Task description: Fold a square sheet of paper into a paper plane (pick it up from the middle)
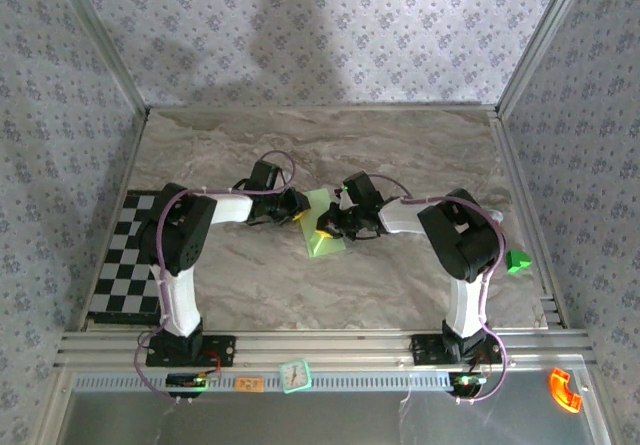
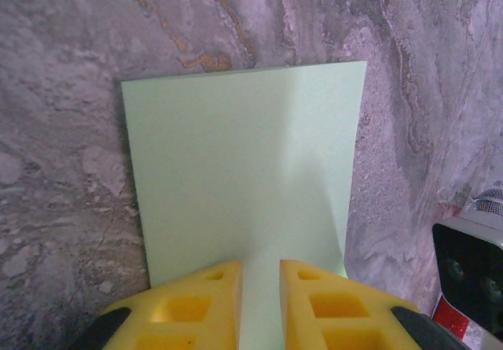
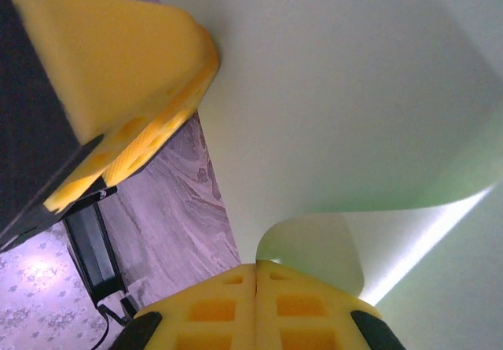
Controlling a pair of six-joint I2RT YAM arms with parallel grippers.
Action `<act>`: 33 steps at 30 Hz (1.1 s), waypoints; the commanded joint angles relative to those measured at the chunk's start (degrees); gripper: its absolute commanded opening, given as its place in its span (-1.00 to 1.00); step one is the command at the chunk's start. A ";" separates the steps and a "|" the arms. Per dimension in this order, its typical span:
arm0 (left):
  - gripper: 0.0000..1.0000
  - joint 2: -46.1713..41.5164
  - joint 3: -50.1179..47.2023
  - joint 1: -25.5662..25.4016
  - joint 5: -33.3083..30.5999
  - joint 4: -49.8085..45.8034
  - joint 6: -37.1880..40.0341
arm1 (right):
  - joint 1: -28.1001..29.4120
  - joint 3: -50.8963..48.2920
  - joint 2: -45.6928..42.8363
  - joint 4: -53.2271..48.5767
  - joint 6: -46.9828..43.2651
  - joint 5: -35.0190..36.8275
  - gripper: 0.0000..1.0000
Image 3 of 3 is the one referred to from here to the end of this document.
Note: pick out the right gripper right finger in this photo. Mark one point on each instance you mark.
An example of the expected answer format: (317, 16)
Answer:
(302, 310)

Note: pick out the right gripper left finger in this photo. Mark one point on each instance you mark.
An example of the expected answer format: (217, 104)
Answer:
(212, 314)

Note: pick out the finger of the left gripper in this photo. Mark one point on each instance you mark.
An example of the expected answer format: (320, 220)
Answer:
(129, 157)
(118, 59)

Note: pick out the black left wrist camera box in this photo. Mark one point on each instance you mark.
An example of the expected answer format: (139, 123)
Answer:
(94, 247)

